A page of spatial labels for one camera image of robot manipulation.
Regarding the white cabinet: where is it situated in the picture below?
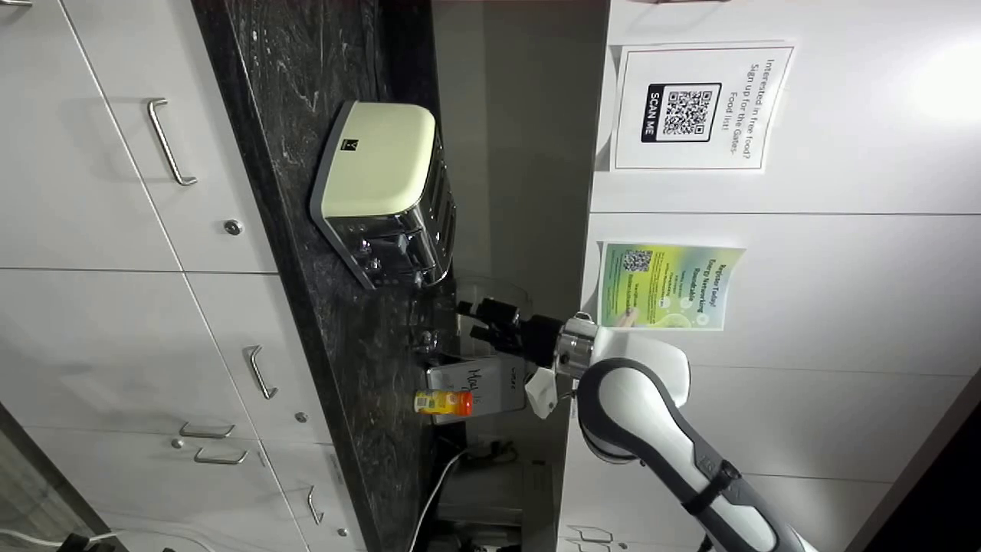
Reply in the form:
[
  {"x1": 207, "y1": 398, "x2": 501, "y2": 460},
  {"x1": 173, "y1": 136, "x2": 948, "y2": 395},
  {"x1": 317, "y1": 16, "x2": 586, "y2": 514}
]
[
  {"x1": 558, "y1": 0, "x2": 981, "y2": 552},
  {"x1": 0, "y1": 0, "x2": 384, "y2": 552}
]

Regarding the white paper notice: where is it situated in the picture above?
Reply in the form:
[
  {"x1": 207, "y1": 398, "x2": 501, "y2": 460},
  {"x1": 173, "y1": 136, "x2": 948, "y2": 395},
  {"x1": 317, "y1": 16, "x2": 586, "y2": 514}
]
[{"x1": 610, "y1": 41, "x2": 796, "y2": 174}]

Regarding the silver box with handwriting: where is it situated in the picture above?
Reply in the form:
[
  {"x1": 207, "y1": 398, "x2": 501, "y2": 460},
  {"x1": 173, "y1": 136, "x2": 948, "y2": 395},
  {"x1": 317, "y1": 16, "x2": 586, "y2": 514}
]
[{"x1": 425, "y1": 355, "x2": 531, "y2": 416}]

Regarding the yellow bottle with orange cap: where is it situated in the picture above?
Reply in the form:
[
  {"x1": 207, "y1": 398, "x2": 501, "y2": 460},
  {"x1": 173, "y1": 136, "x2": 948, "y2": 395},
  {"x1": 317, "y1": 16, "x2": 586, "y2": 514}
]
[{"x1": 413, "y1": 389, "x2": 474, "y2": 418}]

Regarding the clear glass jar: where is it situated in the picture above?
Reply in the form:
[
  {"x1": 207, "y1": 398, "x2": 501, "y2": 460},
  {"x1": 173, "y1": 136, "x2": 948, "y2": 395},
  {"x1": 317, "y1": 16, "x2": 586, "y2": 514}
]
[{"x1": 455, "y1": 278, "x2": 535, "y2": 361}]

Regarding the white lower cabinet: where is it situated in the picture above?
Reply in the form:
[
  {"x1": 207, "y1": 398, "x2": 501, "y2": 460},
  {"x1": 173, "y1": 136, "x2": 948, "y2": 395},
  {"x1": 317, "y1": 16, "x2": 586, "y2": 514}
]
[{"x1": 0, "y1": 0, "x2": 384, "y2": 552}]

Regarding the cabinet door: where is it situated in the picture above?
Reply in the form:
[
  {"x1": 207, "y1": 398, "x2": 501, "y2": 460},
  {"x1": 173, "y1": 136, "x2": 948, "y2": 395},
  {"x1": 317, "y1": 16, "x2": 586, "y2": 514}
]
[
  {"x1": 186, "y1": 271, "x2": 332, "y2": 447},
  {"x1": 58, "y1": 0, "x2": 278, "y2": 274}
]

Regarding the green paper flyer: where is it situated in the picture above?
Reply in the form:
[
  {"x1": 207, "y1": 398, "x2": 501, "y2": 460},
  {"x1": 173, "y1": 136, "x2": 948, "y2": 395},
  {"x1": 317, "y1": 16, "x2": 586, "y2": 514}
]
[{"x1": 597, "y1": 241, "x2": 747, "y2": 333}]

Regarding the white upper cabinet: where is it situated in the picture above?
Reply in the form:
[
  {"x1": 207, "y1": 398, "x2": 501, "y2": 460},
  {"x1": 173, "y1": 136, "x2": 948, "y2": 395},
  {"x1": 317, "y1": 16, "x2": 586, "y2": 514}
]
[{"x1": 558, "y1": 0, "x2": 981, "y2": 552}]

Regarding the white cable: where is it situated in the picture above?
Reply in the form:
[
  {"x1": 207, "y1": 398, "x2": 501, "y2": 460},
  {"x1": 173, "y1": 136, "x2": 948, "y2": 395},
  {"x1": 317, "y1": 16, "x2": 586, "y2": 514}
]
[
  {"x1": 0, "y1": 527, "x2": 117, "y2": 550},
  {"x1": 408, "y1": 445, "x2": 470, "y2": 552}
]

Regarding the grey appliance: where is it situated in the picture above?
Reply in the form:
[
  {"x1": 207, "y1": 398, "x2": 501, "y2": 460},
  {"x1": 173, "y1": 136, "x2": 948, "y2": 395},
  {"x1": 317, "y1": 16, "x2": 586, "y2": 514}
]
[{"x1": 435, "y1": 458, "x2": 558, "y2": 531}]

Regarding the cream and chrome toaster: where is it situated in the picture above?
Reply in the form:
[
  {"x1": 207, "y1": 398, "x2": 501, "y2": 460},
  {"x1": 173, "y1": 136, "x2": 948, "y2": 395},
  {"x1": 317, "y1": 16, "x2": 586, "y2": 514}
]
[{"x1": 308, "y1": 100, "x2": 459, "y2": 291}]

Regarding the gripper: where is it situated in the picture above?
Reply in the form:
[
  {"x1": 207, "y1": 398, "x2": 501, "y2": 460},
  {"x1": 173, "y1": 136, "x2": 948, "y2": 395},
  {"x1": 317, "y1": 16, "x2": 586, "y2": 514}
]
[{"x1": 458, "y1": 297, "x2": 566, "y2": 367}]

